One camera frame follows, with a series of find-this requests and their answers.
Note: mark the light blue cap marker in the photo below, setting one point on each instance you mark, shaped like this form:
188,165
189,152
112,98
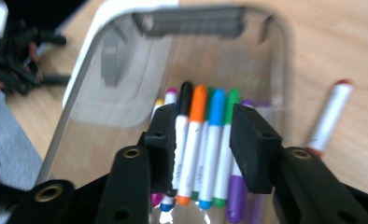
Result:
216,109

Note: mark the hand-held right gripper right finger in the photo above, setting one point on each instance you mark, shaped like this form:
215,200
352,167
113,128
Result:
253,149

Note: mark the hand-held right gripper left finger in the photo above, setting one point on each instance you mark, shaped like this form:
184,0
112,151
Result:
160,146

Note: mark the black cap marker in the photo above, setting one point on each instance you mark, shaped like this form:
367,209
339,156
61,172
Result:
185,99

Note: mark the orange cap marker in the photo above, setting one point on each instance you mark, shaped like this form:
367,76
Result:
197,105

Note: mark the clear brown storage box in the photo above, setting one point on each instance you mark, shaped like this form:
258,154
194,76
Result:
188,21

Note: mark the purple cap marker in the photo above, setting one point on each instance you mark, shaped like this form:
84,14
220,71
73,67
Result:
235,199

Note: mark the yellow cap marker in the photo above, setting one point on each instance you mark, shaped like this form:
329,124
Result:
158,104

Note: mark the red cap marker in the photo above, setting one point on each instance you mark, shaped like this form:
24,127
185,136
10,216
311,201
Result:
328,121

